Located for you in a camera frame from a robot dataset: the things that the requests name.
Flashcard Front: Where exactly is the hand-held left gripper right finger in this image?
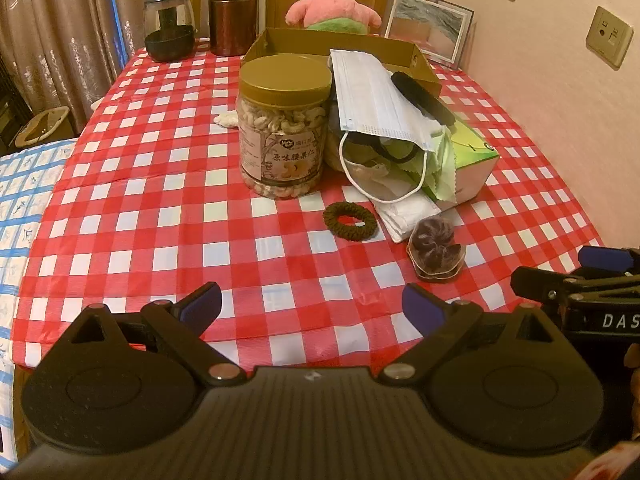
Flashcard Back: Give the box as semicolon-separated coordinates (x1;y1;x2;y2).
379;282;570;387

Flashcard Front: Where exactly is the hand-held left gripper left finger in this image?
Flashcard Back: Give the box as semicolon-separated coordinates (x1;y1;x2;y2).
54;281;247;387

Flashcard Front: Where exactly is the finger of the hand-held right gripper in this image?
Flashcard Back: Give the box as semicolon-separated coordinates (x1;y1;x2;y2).
578;245;640;281
510;266;640;307

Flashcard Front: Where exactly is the dark green hair scrunchie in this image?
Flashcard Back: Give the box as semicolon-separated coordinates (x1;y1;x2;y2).
322;201;377;238

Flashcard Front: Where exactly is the black headband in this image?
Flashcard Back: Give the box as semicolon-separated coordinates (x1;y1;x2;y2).
390;71;458;128

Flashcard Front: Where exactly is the brown cardboard box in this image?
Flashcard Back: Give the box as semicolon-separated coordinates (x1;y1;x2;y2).
241;27;443;106

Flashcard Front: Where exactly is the person's right hand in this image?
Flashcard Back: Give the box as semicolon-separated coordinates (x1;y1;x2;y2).
622;342;640;441

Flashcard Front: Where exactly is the red white checked tablecloth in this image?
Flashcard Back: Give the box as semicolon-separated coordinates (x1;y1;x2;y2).
12;47;608;376

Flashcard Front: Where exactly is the green tissue box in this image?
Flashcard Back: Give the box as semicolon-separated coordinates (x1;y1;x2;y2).
440;110;501;206

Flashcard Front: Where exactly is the clear cashew jar gold lid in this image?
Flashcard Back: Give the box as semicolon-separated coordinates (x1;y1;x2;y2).
237;55;333;202

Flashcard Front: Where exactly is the blue checked blanket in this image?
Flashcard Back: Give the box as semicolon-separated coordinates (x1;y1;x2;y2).
0;137;78;461

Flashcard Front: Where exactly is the small floor basket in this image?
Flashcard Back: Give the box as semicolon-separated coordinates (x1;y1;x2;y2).
15;106;71;148

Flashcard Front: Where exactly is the glass jar with black lid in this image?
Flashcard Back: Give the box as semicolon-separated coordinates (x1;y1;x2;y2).
143;0;197;63

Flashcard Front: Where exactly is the framed picture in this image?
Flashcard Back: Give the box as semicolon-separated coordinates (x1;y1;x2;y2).
382;0;475;70

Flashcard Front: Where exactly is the brown metal canister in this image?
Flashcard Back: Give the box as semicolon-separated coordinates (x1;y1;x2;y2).
208;0;259;57

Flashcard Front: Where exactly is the beige patterned curtain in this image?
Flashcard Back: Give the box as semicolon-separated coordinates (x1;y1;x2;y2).
0;0;266;136

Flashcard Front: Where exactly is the large beige wall socket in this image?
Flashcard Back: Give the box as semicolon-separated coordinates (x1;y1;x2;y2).
586;6;636;70

